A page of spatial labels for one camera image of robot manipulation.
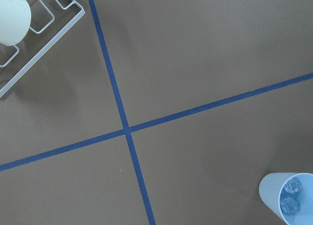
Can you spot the white wire cup rack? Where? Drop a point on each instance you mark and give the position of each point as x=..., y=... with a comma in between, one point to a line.
x=50, y=21

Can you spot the light blue plastic cup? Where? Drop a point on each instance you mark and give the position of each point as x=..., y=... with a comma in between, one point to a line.
x=289, y=196

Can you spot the white cup in rack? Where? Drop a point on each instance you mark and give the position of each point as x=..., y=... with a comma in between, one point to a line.
x=15, y=19

